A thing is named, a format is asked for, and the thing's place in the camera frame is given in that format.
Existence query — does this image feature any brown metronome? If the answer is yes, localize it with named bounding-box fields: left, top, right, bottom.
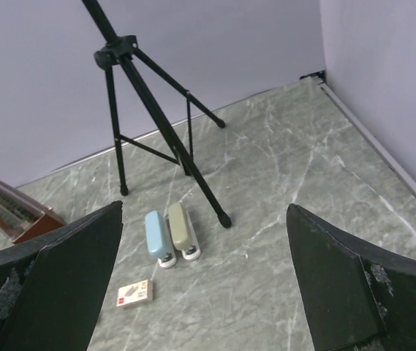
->
left=0, top=181, right=67, bottom=244

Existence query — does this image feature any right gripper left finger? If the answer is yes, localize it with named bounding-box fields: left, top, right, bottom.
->
left=0, top=200, right=123, bottom=350

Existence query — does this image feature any blue stapler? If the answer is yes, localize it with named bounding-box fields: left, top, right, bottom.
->
left=145, top=211, right=177, bottom=269

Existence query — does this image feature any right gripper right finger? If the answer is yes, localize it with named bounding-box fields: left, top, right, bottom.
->
left=287, top=204, right=416, bottom=350

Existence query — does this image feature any white staple box sleeve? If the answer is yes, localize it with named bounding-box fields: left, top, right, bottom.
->
left=116, top=279, right=154, bottom=306

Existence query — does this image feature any black music stand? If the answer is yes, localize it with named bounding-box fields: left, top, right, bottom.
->
left=83, top=0, right=232, bottom=228

